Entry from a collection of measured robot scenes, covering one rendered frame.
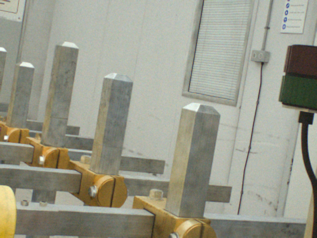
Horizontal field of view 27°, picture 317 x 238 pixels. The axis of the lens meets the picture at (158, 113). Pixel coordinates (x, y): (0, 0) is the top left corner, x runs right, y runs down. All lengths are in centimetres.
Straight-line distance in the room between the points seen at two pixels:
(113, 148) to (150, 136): 551
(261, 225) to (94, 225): 24
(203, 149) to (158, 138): 559
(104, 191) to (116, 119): 11
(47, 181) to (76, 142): 55
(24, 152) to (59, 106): 11
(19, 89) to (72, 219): 73
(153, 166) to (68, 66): 30
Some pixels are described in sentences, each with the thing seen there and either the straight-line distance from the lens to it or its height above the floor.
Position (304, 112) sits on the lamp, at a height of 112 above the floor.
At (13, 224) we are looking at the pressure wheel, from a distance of 73.
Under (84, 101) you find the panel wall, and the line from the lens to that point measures 817.
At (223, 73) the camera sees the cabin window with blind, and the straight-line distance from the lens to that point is 563.
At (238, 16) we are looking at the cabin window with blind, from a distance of 559.
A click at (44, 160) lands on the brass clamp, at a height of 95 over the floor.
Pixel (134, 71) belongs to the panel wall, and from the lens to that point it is 702.
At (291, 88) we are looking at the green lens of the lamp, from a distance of 55.
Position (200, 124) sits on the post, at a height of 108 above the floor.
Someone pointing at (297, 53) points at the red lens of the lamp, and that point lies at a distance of 55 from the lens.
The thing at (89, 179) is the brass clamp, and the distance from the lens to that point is 102.
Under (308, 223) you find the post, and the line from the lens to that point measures 61.
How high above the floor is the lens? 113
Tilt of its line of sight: 3 degrees down
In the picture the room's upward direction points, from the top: 9 degrees clockwise
